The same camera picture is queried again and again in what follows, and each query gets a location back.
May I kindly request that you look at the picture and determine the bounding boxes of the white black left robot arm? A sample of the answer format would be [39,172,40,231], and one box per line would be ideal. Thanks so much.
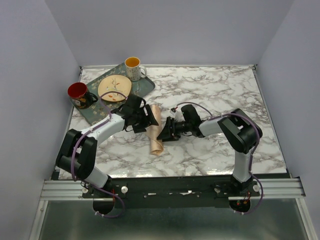
[55,94,159,198]

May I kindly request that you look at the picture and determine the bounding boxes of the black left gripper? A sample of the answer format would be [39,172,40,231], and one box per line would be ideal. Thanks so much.
[132,104,159,134]

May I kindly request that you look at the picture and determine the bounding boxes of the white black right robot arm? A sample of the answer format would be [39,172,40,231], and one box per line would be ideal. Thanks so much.
[157,104,263,196]

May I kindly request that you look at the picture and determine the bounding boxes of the white mug yellow inside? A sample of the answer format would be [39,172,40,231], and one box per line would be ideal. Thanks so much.
[124,56,147,82]

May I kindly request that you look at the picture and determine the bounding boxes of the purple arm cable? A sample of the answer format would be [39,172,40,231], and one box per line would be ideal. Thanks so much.
[70,91,128,218]
[171,101,265,216]

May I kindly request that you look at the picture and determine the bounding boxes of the cream bird plate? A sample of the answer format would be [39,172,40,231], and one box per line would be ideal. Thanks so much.
[98,75,132,102]

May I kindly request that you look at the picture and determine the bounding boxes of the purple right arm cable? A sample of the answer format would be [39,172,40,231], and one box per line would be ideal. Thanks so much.
[171,101,265,216]

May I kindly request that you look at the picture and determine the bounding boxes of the black mug red inside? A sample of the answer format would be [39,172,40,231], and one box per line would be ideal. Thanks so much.
[67,82,98,109]

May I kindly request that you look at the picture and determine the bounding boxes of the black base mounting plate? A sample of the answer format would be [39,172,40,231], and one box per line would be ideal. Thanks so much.
[82,175,260,214]

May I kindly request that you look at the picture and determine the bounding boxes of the peach cloth napkin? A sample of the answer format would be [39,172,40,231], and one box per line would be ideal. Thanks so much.
[146,105,164,156]

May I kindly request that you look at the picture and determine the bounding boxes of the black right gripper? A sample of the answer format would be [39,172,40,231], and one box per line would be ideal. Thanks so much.
[156,116,192,143]

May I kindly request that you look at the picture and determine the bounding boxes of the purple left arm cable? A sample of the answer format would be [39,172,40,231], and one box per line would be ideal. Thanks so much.
[70,91,128,218]

